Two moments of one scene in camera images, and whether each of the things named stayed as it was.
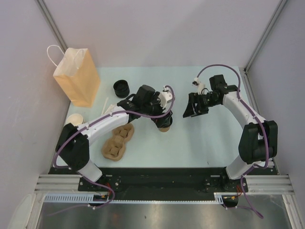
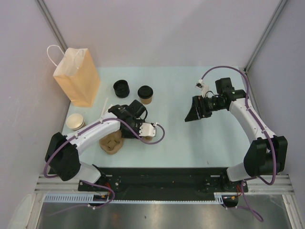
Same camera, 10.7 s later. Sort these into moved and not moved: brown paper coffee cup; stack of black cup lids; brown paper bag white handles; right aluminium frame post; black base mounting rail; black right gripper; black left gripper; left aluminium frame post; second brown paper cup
Moved: brown paper coffee cup; black left gripper; black right gripper
Not moved: stack of black cup lids; black base mounting rail; brown paper bag white handles; second brown paper cup; right aluminium frame post; left aluminium frame post
